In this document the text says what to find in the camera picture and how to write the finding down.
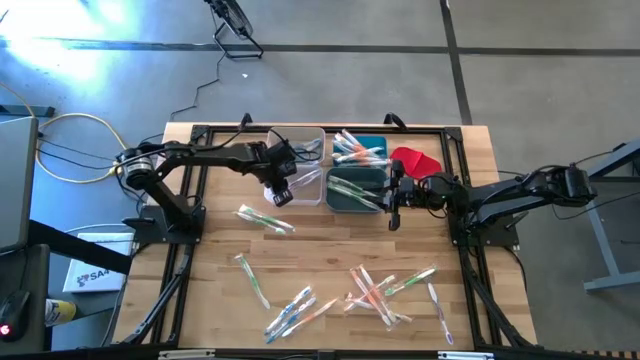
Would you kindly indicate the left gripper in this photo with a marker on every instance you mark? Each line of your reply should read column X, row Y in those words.
column 277, row 165

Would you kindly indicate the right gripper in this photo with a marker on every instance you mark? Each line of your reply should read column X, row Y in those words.
column 425, row 192

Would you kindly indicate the green toothbrushes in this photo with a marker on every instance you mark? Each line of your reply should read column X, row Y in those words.
column 355, row 197

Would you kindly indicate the blue toothbrush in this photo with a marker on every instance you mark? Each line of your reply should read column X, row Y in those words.
column 292, row 320
column 290, row 308
column 307, row 152
column 312, row 146

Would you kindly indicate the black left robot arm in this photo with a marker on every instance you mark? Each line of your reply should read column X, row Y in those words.
column 165, row 165

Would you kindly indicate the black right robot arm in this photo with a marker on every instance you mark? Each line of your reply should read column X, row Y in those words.
column 525, row 192

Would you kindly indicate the clear frosted plastic bin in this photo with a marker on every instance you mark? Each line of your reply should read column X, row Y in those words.
column 312, row 200

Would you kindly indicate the red cloth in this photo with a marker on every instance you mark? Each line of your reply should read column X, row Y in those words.
column 415, row 160

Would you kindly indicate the grey-blue plastic bin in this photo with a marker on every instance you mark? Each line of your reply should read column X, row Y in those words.
column 345, row 171

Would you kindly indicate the teal plastic bin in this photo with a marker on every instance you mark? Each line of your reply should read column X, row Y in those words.
column 375, row 141

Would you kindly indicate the white plastic bin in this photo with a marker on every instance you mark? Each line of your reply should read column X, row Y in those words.
column 280, row 135

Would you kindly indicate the black arched clamp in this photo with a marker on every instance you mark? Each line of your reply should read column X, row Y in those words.
column 395, row 120
column 245, row 120

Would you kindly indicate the bagged items at left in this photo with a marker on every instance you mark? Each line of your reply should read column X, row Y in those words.
column 253, row 280

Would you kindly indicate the black floor fan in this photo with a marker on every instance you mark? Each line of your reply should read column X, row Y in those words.
column 235, row 20

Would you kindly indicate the white printed box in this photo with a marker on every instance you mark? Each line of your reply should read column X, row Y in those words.
column 100, row 280

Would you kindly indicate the grey metal stand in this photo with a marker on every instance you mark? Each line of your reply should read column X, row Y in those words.
column 607, row 250

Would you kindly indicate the yellow can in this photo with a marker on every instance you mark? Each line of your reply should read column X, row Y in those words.
column 62, row 311

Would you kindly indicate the grey monitor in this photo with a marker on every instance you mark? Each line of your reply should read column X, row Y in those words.
column 17, row 185

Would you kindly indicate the black side desk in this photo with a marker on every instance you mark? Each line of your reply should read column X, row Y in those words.
column 25, row 270

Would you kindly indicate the black computer mouse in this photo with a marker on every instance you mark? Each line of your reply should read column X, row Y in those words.
column 14, row 315

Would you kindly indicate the silver metal bracket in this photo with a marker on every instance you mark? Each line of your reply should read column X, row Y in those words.
column 187, row 355
column 465, row 355

